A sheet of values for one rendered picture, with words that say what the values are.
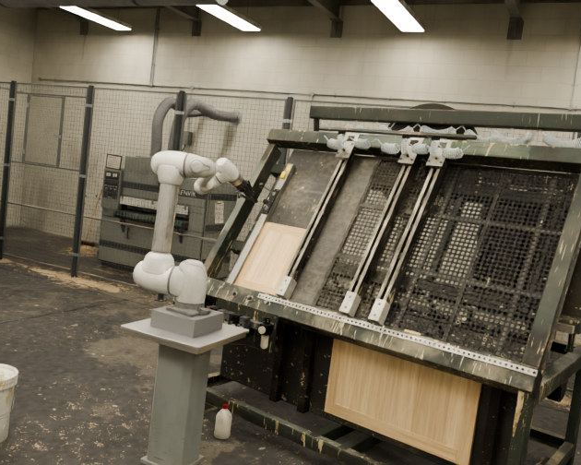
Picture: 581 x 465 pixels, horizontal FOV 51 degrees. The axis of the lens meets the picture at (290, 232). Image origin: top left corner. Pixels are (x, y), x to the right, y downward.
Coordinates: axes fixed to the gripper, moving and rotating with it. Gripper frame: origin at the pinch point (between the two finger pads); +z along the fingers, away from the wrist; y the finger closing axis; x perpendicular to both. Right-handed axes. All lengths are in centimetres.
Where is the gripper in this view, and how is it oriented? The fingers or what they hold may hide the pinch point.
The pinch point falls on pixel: (254, 198)
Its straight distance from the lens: 402.5
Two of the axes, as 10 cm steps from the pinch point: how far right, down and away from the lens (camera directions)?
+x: 7.9, 1.5, -5.9
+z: 4.5, 5.2, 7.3
